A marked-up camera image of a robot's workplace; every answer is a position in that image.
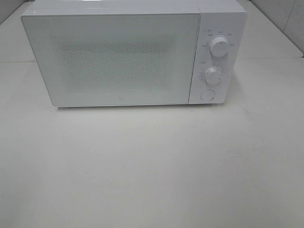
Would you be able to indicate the upper white power knob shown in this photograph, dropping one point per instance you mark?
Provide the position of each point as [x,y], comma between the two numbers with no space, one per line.
[219,46]

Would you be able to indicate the white microwave door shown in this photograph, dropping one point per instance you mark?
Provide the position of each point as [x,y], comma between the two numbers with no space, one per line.
[108,60]

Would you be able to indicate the white microwave oven body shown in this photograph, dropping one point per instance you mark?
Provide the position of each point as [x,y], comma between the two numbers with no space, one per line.
[217,18]

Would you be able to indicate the round door release button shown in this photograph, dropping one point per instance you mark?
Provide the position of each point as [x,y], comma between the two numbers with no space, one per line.
[208,95]

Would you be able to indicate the white timer knob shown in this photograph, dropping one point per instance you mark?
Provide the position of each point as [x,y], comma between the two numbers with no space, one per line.
[213,75]

